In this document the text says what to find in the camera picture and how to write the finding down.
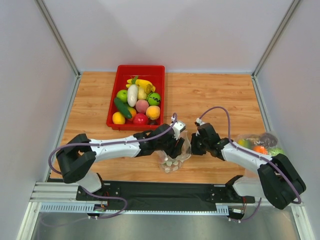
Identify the red plastic bin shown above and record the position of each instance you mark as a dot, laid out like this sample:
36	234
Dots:
153	73

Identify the pink peach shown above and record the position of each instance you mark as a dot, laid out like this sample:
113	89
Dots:
141	106

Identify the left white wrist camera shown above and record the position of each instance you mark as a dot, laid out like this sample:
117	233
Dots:
177	126

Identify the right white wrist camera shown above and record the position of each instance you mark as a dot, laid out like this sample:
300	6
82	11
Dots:
199	122

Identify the white radish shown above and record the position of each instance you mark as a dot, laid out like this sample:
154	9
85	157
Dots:
132	92

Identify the left aluminium frame post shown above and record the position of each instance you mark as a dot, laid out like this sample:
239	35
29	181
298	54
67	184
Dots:
57	35

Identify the yellow orange peach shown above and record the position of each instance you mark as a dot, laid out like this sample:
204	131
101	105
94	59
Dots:
153	112

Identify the small green watermelon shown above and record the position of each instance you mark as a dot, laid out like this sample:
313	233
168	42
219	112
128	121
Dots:
153	99

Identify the dark green cucumber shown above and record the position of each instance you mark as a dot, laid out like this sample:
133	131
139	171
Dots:
122	108

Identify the clear bag of spare food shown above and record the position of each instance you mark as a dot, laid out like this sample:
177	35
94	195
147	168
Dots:
260	143

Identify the dark purple plum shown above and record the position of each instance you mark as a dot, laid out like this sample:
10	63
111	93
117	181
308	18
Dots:
153	122

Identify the green apple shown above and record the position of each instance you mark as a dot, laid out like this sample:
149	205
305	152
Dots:
122	95

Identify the yellow pear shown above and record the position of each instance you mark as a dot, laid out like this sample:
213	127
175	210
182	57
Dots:
142	95

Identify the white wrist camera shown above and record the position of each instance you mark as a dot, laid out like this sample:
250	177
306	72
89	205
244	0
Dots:
177	126
199	122

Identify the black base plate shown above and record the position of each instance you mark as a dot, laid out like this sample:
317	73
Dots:
161	196

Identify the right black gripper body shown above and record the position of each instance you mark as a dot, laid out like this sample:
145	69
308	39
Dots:
198	144

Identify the polka dot zip bag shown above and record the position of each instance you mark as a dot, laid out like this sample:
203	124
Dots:
168	164

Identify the aluminium frame post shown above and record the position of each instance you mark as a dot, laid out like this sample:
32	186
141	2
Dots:
57	35
276	36

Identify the right aluminium frame post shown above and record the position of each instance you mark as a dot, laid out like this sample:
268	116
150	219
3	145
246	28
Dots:
276	36

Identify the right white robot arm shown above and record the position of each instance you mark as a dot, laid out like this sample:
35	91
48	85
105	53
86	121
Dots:
277	180

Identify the yellow lemon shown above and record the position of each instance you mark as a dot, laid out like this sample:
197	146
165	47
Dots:
118	118

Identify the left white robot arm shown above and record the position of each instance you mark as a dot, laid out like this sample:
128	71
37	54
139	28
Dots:
76	158

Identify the yellow banana bunch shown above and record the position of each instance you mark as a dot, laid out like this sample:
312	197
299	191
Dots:
146	85

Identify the green orange mango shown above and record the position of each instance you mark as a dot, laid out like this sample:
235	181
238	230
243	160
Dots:
132	111

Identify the red pomegranate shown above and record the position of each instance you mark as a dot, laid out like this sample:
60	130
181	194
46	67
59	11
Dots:
140	119

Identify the aluminium front rail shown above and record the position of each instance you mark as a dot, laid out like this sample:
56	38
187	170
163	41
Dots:
54	192

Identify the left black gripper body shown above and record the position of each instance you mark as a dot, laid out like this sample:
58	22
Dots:
175	142

